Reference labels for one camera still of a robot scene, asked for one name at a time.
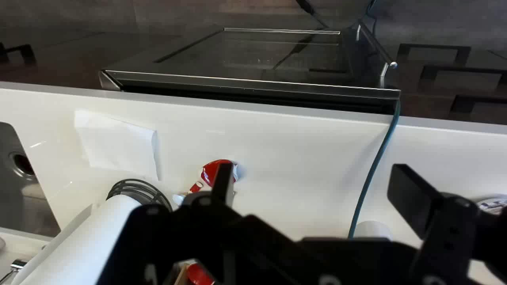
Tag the silver metal bin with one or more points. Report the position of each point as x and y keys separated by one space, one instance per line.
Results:
x=254 y=64

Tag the large broken red-white mug piece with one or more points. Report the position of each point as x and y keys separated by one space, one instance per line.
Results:
x=210 y=175

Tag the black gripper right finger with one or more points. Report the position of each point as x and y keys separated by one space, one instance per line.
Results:
x=422 y=199

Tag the steel sink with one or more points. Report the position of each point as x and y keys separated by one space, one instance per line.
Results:
x=21 y=180

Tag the white paper towel roll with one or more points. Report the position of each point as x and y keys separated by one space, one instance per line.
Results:
x=80 y=243

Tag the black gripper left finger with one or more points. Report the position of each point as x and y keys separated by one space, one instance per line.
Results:
x=224 y=183

